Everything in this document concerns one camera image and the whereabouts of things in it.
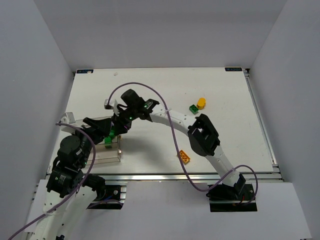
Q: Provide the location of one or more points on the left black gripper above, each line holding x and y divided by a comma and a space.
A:
89, 128

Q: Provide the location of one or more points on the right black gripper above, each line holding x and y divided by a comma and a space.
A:
118, 124

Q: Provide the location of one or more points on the green lego brick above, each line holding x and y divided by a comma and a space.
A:
193, 108
108, 142
112, 133

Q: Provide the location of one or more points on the yellow round lego piece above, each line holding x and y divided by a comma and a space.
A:
201, 103

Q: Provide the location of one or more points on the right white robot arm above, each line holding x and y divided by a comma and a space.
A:
203, 136

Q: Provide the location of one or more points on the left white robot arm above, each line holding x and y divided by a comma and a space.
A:
69, 190

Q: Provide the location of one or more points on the clear container far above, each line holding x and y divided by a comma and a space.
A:
80, 122

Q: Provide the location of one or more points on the clear container near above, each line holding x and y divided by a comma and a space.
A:
107, 155

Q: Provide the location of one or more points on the left blue corner label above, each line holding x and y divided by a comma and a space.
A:
84, 71

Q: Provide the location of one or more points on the blue corner label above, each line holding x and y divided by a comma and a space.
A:
84, 71
233, 69

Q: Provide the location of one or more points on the green lego brick beside yellow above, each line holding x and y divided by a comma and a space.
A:
193, 108

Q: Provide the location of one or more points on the orange flat lego brick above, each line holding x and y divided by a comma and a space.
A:
184, 157

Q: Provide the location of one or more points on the right blue corner label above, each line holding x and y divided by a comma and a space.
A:
233, 69

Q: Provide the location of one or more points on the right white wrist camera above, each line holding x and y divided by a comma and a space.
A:
111, 104

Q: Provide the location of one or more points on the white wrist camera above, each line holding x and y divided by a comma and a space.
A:
111, 104
69, 119

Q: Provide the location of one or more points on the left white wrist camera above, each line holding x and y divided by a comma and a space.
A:
69, 119

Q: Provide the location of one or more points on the aluminium table front rail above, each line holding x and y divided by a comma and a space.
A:
271, 176

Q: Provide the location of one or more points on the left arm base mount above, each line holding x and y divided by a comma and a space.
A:
108, 195

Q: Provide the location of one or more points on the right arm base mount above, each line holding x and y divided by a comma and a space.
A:
223, 200

